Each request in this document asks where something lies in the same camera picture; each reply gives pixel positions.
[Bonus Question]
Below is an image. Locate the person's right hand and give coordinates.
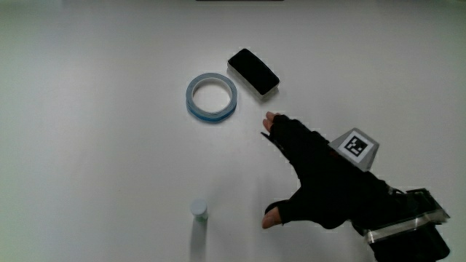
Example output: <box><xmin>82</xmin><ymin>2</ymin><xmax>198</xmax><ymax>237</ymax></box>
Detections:
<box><xmin>260</xmin><ymin>111</ymin><xmax>392</xmax><ymax>230</ymax></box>

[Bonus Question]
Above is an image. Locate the white-capped glue stick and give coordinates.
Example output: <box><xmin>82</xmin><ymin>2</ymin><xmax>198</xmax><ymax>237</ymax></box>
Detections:
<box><xmin>189</xmin><ymin>198</ymin><xmax>210</xmax><ymax>222</ymax></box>

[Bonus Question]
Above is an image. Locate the person's right forearm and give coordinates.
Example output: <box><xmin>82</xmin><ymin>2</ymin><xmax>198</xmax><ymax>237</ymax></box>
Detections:
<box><xmin>349</xmin><ymin>186</ymin><xmax>451</xmax><ymax>262</ymax></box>

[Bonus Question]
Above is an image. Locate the black whiteboard eraser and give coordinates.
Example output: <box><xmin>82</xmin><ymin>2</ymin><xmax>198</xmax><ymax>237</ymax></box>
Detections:
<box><xmin>226</xmin><ymin>47</ymin><xmax>281</xmax><ymax>100</ymax></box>

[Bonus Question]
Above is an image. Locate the blue and white tape roll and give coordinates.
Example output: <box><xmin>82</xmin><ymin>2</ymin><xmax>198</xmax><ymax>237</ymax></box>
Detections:
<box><xmin>185</xmin><ymin>72</ymin><xmax>239</xmax><ymax>124</ymax></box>

